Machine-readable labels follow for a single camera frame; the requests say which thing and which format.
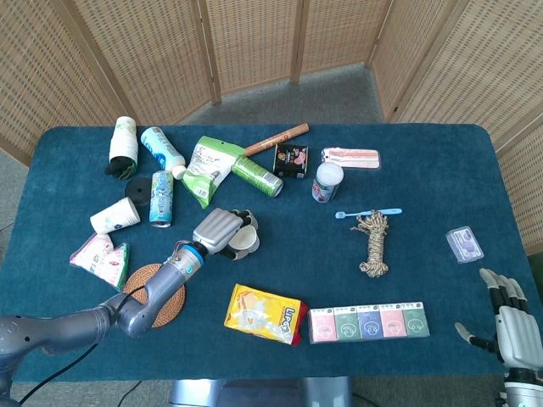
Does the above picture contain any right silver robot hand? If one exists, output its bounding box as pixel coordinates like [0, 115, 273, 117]
[454, 267, 531, 374]

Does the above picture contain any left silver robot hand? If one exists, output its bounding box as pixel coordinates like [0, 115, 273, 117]
[193, 207, 260, 261]

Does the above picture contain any plain white paper cup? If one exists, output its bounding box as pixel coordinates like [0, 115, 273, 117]
[231, 224, 260, 254]

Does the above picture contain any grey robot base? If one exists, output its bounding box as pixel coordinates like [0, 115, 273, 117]
[168, 376, 354, 407]

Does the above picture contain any black round disc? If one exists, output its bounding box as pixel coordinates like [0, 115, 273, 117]
[124, 176, 153, 207]

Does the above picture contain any round woven rattan coaster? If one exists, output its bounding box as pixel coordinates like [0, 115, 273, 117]
[122, 262, 187, 328]

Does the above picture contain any printed white paper cup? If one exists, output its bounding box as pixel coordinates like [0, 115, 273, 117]
[89, 197, 142, 235]

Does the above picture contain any blue drink can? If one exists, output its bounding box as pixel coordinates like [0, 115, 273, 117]
[148, 170, 175, 229]

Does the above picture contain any green white snack bag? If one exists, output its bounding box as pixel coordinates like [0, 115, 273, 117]
[182, 135, 246, 210]

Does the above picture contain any green drink can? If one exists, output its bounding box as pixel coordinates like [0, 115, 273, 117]
[231, 155, 284, 198]

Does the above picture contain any blue table cloth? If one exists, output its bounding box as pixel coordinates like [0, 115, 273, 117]
[0, 123, 543, 382]

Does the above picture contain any yellow snack bag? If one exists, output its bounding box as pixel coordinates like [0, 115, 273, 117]
[223, 282, 310, 347]

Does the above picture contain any blue white plastic bottle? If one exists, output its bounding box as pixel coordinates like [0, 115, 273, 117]
[140, 125, 188, 181]

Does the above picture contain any clear purple card box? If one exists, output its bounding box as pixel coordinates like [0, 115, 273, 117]
[445, 225, 485, 265]

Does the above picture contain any small black box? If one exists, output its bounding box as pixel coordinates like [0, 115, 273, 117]
[272, 142, 310, 180]

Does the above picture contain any black green fabric piece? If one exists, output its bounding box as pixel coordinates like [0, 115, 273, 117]
[104, 155, 138, 181]

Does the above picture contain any brown wooden stick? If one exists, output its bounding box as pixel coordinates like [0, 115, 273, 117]
[244, 122, 311, 157]

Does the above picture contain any pink white snack bag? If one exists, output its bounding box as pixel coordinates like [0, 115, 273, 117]
[69, 231, 131, 293]

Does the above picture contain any white lid purple can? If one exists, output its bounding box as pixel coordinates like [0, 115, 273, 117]
[311, 161, 345, 204]

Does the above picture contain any multicolour tissue pack row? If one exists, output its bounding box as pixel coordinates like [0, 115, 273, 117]
[308, 301, 431, 345]

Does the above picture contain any light blue toothbrush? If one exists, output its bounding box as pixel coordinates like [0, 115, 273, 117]
[334, 207, 403, 220]

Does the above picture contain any pink blister pack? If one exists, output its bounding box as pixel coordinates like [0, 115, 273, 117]
[321, 147, 382, 171]

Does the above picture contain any woven folding screen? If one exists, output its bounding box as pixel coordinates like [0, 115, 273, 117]
[0, 0, 394, 166]
[367, 0, 543, 255]

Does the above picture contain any beige braided rope bundle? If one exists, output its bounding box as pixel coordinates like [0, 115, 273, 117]
[350, 210, 390, 279]

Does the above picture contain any black floor cable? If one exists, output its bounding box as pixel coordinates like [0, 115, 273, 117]
[116, 380, 143, 407]

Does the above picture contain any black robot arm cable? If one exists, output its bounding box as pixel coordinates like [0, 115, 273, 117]
[14, 286, 152, 406]

